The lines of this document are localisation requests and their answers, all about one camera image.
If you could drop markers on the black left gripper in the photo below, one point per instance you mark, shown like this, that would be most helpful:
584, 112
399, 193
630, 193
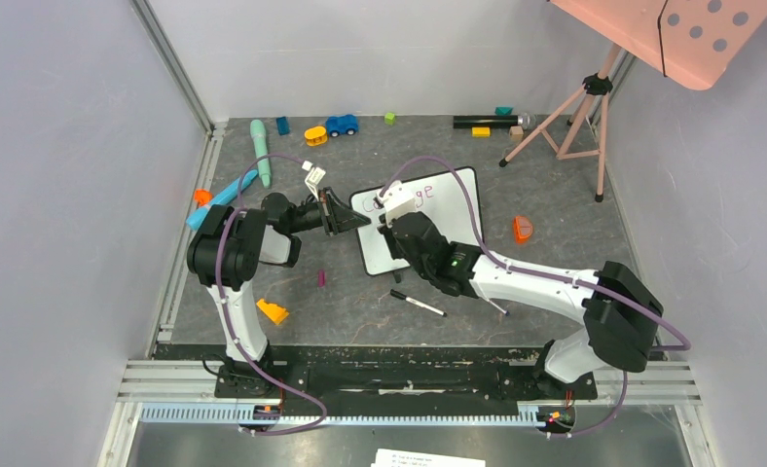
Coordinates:
338, 216

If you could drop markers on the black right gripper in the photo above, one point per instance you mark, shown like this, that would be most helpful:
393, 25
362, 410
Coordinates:
395, 229

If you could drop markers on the white whiteboard black frame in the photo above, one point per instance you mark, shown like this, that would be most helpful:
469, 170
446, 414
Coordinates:
439, 196

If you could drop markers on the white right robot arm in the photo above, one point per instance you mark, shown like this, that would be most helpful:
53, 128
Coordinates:
617, 312

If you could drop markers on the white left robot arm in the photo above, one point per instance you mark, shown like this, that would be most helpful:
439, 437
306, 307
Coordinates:
225, 254

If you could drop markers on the black whiteboard marker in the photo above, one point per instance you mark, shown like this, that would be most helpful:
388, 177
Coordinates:
408, 299

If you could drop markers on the blue whiteboard marker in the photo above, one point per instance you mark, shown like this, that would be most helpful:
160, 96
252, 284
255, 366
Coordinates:
498, 307

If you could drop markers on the yellow orange oval toy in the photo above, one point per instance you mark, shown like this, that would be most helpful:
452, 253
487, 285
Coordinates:
316, 135

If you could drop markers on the blue toy car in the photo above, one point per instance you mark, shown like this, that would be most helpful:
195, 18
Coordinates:
341, 125

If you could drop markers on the dark blue block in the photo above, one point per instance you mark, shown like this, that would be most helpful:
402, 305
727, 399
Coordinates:
283, 126

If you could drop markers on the orange semicircle toy piece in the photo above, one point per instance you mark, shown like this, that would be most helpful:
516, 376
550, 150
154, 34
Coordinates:
523, 229

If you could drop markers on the blue toy crayon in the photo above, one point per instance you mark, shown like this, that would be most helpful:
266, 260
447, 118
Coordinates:
224, 197

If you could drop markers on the orange wedge block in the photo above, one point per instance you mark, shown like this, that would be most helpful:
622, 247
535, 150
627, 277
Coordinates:
276, 313

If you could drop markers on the mint green toy crayon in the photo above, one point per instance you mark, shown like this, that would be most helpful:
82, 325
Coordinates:
258, 133

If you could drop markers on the yellow rectangular block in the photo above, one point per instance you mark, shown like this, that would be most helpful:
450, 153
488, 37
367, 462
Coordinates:
480, 132

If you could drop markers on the black cylinder tube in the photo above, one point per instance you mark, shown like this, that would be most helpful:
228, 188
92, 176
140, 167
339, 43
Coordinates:
493, 121

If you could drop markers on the small orange toy piece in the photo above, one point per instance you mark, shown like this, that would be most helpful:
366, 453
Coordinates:
202, 197

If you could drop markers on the beige wooden cube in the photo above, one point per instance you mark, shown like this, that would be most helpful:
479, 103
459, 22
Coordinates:
516, 133

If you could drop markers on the teal block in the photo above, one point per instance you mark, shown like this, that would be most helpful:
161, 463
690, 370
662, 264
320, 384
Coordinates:
503, 110

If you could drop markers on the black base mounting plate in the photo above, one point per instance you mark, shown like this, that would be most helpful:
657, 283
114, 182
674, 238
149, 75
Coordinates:
409, 381

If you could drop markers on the white printed paper sheet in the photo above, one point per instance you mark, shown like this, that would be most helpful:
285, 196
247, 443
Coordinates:
402, 458

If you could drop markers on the pink music stand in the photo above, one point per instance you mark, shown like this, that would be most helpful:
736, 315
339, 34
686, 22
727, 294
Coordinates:
689, 42

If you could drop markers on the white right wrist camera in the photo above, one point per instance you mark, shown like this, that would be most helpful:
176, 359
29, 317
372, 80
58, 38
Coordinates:
396, 201

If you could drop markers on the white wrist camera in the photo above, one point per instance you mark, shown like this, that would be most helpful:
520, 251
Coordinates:
396, 201
314, 176

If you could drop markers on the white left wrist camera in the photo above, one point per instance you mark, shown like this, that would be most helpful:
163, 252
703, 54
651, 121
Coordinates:
314, 176

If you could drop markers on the white slotted cable duct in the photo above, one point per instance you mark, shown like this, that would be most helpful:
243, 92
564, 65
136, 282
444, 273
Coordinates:
245, 415

